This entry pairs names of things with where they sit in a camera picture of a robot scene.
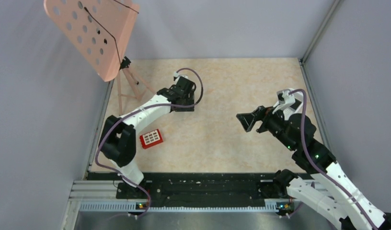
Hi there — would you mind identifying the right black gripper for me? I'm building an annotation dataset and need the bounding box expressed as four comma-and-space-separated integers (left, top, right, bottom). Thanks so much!
236, 103, 297, 150

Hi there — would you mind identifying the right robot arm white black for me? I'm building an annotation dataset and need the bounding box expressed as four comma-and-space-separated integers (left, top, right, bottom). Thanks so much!
236, 106, 391, 230

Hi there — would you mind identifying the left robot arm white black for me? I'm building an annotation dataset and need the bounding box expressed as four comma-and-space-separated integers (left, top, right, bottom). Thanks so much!
99, 75, 196, 198

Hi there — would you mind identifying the white perforated plastic basket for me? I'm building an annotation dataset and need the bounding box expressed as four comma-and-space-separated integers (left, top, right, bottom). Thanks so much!
285, 92, 305, 120

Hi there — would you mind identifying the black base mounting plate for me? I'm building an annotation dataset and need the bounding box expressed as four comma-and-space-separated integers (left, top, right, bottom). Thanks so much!
87, 172, 295, 209

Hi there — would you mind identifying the pink perforated music stand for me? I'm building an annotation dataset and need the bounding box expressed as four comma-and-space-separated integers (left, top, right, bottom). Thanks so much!
44, 0, 156, 114

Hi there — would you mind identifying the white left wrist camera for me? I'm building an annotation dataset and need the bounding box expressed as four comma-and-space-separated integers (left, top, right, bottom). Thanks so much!
173, 72, 188, 84

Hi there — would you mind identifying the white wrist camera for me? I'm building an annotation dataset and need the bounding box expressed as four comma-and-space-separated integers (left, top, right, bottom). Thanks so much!
273, 88, 295, 120
173, 72, 188, 84

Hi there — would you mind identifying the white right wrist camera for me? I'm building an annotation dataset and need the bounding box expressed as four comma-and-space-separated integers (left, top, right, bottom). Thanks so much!
273, 88, 295, 120

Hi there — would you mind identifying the aluminium side rail left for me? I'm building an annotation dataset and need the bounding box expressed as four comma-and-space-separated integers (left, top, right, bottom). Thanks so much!
82, 80, 114, 180

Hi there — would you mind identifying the aluminium corner post right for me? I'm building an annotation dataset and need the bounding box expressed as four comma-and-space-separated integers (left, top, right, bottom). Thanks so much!
300, 0, 344, 66

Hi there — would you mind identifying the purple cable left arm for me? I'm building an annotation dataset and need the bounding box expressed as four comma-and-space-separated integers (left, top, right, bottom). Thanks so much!
94, 67, 204, 219

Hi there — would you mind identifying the black cable on stand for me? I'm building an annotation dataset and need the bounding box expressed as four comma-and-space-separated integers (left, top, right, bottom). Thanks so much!
83, 0, 140, 64

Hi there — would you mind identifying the aluminium frame rail front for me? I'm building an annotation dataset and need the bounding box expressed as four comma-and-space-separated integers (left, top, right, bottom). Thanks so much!
69, 181, 299, 214

